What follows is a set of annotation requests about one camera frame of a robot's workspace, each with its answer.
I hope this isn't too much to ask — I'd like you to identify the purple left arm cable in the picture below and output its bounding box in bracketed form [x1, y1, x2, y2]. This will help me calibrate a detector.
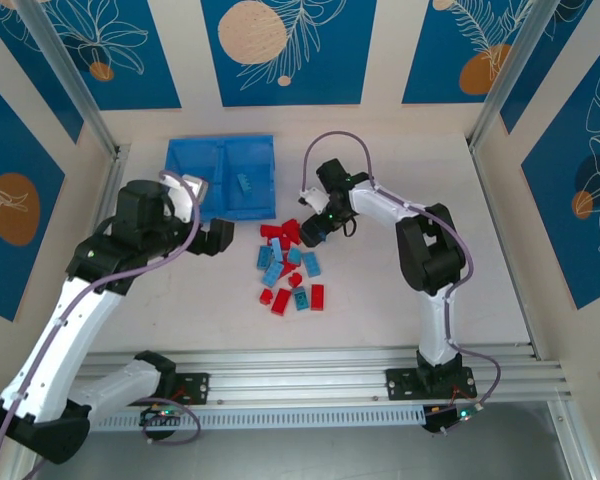
[0, 169, 203, 480]

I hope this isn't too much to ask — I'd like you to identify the aluminium frame post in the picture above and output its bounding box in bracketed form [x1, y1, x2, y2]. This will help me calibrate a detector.
[16, 0, 132, 162]
[466, 0, 574, 152]

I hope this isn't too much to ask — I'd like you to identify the blue floral wall poster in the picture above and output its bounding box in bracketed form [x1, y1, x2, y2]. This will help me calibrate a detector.
[200, 0, 379, 108]
[0, 9, 85, 146]
[520, 44, 600, 312]
[31, 0, 183, 112]
[0, 69, 68, 323]
[499, 0, 600, 136]
[400, 0, 557, 106]

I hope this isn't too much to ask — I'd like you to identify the slotted grey cable duct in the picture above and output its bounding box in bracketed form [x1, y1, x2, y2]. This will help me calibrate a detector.
[95, 405, 427, 432]

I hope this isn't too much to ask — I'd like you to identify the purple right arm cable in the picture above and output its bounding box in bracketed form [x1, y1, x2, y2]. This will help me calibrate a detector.
[301, 130, 501, 412]

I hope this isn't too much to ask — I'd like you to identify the blue two-compartment plastic container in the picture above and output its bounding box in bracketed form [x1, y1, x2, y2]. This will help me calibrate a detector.
[164, 131, 278, 224]

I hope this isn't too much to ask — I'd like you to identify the aluminium side rail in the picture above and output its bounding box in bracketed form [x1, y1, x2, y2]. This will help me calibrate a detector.
[467, 142, 589, 480]
[99, 144, 132, 222]

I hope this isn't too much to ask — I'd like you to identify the small controller circuit board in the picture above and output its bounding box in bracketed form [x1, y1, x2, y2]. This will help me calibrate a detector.
[140, 405, 182, 427]
[423, 403, 485, 435]

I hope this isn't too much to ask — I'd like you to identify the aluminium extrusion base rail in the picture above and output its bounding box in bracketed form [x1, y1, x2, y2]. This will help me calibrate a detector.
[74, 343, 569, 404]

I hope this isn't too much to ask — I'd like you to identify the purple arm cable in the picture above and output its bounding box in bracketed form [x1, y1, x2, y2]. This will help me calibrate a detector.
[0, 169, 203, 480]
[301, 130, 501, 412]

